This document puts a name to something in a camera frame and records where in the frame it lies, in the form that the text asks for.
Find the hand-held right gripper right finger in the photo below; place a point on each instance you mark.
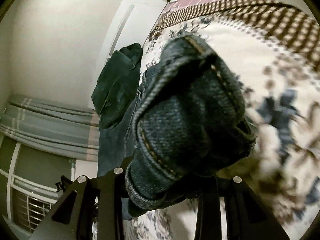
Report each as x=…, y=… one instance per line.
x=212, y=215

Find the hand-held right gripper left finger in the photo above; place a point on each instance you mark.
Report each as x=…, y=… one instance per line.
x=110, y=205

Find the dark blue denim pants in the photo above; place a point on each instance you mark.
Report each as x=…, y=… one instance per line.
x=187, y=120

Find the white framed window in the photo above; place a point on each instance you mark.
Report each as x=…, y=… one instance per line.
x=32, y=160

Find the grey striped curtain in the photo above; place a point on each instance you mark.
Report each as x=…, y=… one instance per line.
x=50, y=127

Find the dark green folded blanket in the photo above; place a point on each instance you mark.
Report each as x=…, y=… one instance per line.
x=115, y=85

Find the brown checked blanket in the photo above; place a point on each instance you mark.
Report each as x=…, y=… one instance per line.
x=275, y=17

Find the pink bed sheet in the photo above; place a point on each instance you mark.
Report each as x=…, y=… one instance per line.
x=200, y=1

